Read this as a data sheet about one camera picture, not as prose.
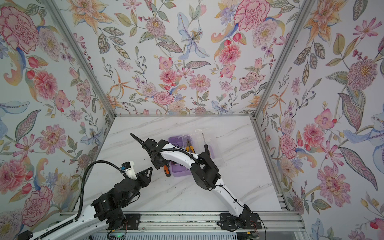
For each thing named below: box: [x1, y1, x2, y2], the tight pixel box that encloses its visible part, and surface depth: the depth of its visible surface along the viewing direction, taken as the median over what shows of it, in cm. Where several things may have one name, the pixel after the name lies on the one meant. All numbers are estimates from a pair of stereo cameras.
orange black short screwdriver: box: [163, 164, 171, 177], surface depth 90 cm
